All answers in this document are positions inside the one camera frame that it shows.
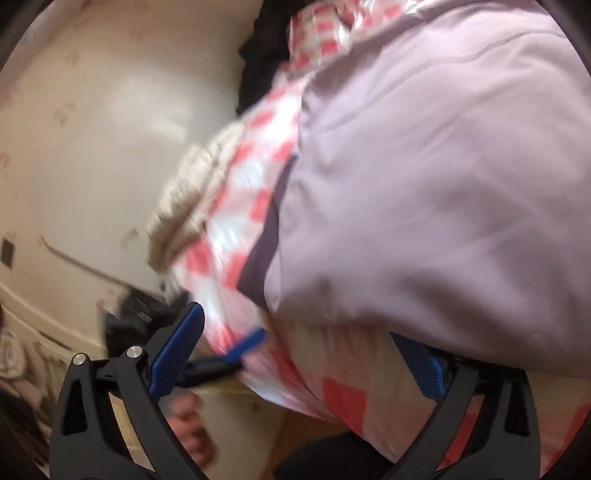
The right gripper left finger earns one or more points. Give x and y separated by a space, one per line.
86 441

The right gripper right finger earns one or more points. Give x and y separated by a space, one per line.
504 442

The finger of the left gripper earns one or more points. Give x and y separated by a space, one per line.
249 343

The lilac purple jacket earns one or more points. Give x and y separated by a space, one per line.
441 187

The black clothes pile at headboard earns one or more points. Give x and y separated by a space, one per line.
265 50

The person's left hand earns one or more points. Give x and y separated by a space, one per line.
185 421

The pink checked plastic bed cover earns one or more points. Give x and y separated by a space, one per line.
352 373

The beige quilted blanket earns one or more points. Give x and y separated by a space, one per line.
187 197

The white headboard panel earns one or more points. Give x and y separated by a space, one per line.
118 108

